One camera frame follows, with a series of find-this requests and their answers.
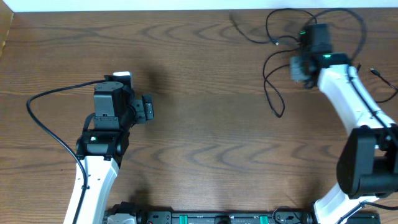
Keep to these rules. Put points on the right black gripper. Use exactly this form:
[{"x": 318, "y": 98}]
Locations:
[{"x": 297, "y": 72}]

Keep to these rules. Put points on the cardboard side panel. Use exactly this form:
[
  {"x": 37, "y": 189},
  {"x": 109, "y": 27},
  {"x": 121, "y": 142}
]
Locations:
[{"x": 6, "y": 17}]

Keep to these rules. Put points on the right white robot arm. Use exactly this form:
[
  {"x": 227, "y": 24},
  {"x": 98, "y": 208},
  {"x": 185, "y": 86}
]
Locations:
[{"x": 367, "y": 168}]

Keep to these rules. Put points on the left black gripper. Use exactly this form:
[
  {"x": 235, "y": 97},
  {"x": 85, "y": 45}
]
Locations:
[{"x": 147, "y": 106}]

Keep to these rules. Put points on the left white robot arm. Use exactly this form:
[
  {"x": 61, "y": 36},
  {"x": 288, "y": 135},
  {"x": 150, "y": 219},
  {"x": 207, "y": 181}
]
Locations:
[{"x": 102, "y": 144}]

